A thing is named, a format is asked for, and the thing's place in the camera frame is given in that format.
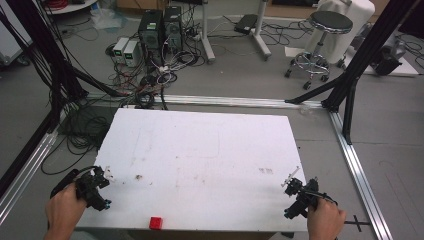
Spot coil of black cables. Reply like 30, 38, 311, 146
40, 105, 114, 176

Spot small red block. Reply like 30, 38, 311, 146
148, 216, 164, 231

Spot black device on white board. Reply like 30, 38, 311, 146
343, 41, 420, 78

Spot black low frame bar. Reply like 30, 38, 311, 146
0, 111, 56, 199

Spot white power supply unit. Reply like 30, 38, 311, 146
112, 36, 130, 64
122, 39, 140, 68

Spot person's left hand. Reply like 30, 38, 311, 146
44, 182, 88, 240

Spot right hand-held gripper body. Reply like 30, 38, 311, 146
283, 177, 322, 220

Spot black frame brace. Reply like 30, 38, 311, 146
284, 73, 345, 105

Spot black floor cables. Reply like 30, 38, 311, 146
206, 14, 316, 48

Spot black frame strut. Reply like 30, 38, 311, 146
341, 77, 360, 146

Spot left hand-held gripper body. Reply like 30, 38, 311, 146
75, 165, 113, 212

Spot tangle of mixed cables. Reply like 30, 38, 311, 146
104, 31, 205, 111

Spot round white table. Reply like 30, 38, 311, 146
42, 0, 100, 16

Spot clear plastic bag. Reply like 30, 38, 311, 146
89, 5, 129, 32

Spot black round stool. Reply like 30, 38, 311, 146
284, 10, 354, 91

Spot black computer tower green label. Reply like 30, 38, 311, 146
137, 9, 165, 66

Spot person's right hand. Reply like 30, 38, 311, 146
306, 197, 348, 240

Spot long aluminium rail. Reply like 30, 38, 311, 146
85, 93, 325, 110

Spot black flat box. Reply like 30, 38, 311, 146
233, 13, 259, 36

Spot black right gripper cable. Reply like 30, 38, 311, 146
308, 189, 339, 206

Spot white desk leg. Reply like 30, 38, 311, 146
252, 0, 273, 62
199, 0, 217, 65

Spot black frame post with cables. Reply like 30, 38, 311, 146
0, 0, 129, 134

